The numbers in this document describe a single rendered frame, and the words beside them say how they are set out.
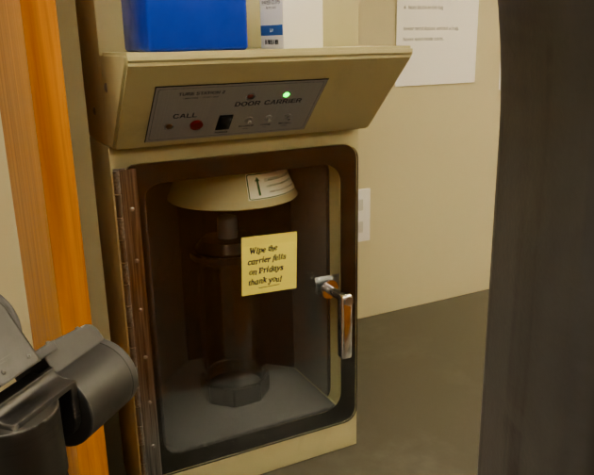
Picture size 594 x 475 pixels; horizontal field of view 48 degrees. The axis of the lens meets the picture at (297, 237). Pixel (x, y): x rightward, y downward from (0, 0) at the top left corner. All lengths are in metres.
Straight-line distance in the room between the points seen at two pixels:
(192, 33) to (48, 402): 0.37
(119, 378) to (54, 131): 0.26
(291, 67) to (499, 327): 0.56
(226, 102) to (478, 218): 1.01
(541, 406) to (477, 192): 1.46
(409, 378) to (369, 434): 0.19
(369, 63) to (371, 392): 0.62
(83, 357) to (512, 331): 0.38
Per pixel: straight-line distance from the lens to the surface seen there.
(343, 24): 0.87
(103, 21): 0.76
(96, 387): 0.50
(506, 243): 0.17
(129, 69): 0.65
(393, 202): 1.48
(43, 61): 0.66
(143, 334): 0.82
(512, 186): 0.17
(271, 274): 0.85
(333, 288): 0.88
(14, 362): 0.45
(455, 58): 1.53
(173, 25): 0.67
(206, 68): 0.68
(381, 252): 1.49
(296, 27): 0.74
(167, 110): 0.71
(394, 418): 1.12
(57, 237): 0.68
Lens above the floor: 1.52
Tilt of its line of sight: 16 degrees down
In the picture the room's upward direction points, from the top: 1 degrees counter-clockwise
